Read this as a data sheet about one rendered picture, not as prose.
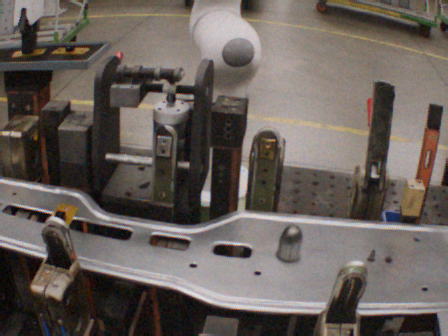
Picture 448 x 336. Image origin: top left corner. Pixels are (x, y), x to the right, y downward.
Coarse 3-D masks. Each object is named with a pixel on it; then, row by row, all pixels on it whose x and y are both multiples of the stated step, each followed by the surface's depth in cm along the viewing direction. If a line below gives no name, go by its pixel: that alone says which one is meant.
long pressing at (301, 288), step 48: (0, 192) 87; (48, 192) 88; (0, 240) 75; (96, 240) 78; (144, 240) 79; (192, 240) 80; (240, 240) 81; (336, 240) 81; (384, 240) 81; (432, 240) 81; (192, 288) 71; (240, 288) 71; (288, 288) 71; (384, 288) 71; (432, 288) 70
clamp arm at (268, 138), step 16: (272, 128) 87; (256, 144) 88; (272, 144) 87; (256, 160) 88; (272, 160) 88; (256, 176) 89; (272, 176) 89; (256, 192) 90; (272, 192) 89; (256, 208) 91; (272, 208) 90
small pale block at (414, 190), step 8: (408, 184) 84; (416, 184) 84; (408, 192) 83; (416, 192) 83; (424, 192) 82; (408, 200) 84; (416, 200) 83; (400, 208) 87; (408, 208) 84; (416, 208) 84; (400, 216) 88; (408, 216) 85; (416, 216) 85; (376, 328) 98
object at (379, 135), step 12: (372, 84) 82; (384, 84) 81; (372, 96) 82; (384, 96) 78; (372, 108) 82; (384, 108) 82; (372, 120) 82; (384, 120) 83; (372, 132) 83; (384, 132) 83; (372, 144) 83; (384, 144) 84; (372, 156) 85; (384, 156) 84; (384, 168) 84
